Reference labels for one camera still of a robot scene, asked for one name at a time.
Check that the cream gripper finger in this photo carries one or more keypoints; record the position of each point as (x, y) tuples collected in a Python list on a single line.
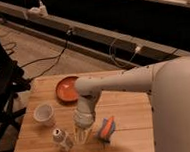
[(87, 134), (78, 136)]

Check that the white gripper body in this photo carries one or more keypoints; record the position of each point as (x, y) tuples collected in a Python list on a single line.
[(84, 116)]

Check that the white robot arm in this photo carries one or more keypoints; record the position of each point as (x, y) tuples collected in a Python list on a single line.
[(167, 83)]

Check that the blue orange toy object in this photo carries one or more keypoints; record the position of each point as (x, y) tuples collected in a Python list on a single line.
[(106, 130)]

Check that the orange round plate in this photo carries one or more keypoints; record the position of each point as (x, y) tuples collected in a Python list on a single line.
[(65, 90)]

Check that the white paper cup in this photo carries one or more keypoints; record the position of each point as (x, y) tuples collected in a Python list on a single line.
[(44, 115)]

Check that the grey metal rail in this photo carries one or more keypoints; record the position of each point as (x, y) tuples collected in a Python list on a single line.
[(130, 31)]

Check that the black chair frame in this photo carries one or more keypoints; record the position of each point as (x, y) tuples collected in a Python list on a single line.
[(11, 82)]

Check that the white device on rail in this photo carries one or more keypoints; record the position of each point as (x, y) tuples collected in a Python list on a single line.
[(40, 10)]

